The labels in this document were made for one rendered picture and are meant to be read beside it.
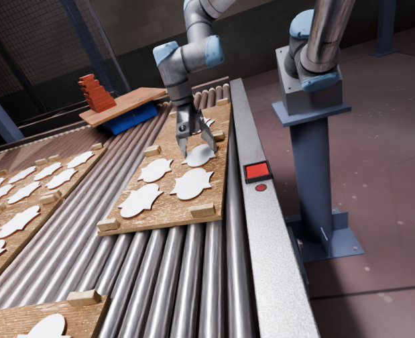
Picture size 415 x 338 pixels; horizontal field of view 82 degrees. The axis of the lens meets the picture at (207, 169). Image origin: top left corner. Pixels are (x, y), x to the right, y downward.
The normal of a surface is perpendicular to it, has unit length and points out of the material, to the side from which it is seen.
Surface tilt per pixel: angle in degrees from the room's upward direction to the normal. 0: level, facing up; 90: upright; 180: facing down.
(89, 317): 0
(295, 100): 90
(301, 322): 0
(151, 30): 90
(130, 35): 90
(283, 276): 0
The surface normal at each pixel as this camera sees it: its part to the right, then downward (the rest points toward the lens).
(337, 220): -0.05, 0.54
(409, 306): -0.29, -0.81
